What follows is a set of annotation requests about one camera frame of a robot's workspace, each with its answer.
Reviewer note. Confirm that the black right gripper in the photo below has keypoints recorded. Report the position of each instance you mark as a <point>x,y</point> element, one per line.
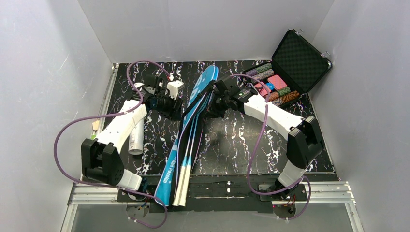
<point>214,104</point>

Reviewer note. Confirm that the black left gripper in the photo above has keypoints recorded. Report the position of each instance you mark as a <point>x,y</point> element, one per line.
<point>174,108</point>

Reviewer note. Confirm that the blue racket cover bag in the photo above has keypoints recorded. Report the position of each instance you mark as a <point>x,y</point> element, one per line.
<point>173,185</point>

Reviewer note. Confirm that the blue racket white grip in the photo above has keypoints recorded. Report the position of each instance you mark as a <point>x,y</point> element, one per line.
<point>184,173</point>

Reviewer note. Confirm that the silver shuttlecock tube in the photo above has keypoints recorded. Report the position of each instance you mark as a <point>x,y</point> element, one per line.
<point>136,139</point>

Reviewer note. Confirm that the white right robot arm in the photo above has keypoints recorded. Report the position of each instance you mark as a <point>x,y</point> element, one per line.
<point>303,135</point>

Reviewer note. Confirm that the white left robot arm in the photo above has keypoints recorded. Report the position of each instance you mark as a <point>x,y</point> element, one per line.
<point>100,157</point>

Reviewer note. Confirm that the pink playing card deck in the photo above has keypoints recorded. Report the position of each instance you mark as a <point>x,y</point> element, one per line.
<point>277,82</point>

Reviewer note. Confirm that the black poker chip case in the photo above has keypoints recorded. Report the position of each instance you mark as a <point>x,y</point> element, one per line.
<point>299,64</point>

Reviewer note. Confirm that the beige wooden block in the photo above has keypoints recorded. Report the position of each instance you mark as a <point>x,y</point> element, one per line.
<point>95,125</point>

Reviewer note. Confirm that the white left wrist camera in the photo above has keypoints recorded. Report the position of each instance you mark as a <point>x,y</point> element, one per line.
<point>174,87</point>

